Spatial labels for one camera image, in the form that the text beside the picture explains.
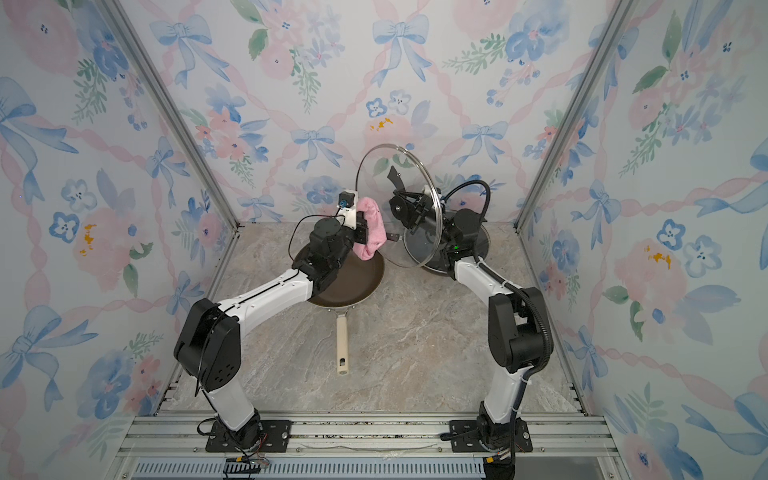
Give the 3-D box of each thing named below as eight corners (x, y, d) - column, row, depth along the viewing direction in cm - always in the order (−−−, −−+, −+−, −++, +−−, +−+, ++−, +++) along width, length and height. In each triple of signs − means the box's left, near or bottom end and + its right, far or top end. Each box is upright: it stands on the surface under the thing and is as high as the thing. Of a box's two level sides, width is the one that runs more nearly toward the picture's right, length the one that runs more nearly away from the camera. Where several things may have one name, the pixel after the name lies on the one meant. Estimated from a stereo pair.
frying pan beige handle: (343, 387, 84) (337, 372, 74) (340, 329, 95) (335, 309, 84) (352, 386, 84) (347, 371, 74) (349, 328, 95) (344, 308, 85)
